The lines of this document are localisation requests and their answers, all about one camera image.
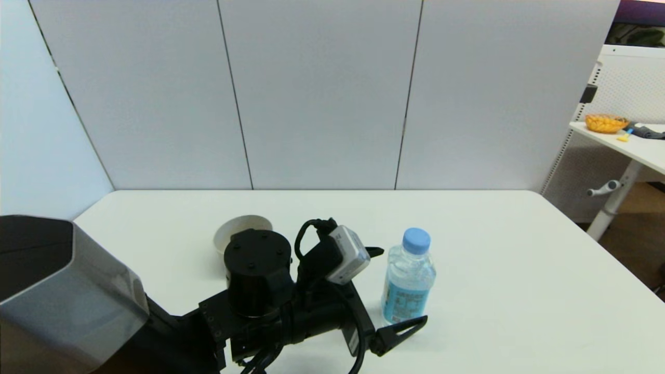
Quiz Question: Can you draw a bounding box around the clear soda water bottle blue cap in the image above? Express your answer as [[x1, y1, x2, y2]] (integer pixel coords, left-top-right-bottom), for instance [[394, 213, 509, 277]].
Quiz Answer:
[[381, 228, 436, 327]]

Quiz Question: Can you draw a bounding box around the beige round bowl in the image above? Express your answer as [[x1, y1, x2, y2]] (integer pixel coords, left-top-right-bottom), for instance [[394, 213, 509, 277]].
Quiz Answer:
[[214, 215, 273, 256]]

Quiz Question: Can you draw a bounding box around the orange woven basket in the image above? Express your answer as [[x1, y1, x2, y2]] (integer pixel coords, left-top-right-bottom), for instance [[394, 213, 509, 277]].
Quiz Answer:
[[585, 114, 630, 134]]

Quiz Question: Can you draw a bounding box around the white height-adjustable desk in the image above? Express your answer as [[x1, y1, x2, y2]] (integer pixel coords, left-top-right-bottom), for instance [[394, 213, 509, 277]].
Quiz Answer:
[[569, 122, 665, 242]]

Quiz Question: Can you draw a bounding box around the dark grey cloth bundle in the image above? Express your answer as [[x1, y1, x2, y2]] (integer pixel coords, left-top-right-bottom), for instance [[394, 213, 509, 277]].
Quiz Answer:
[[627, 122, 665, 140]]

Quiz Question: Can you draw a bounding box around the white perforated pegboard panel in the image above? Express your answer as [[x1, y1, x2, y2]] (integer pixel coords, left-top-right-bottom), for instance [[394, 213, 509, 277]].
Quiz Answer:
[[540, 45, 665, 224]]

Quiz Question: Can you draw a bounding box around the grey white wrist camera box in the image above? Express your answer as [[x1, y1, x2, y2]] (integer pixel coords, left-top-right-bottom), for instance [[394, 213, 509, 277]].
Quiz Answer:
[[326, 225, 371, 286]]

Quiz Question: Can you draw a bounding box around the grey desk crank handle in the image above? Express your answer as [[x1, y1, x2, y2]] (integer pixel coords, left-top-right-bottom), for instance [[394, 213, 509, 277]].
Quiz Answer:
[[587, 180, 622, 198]]

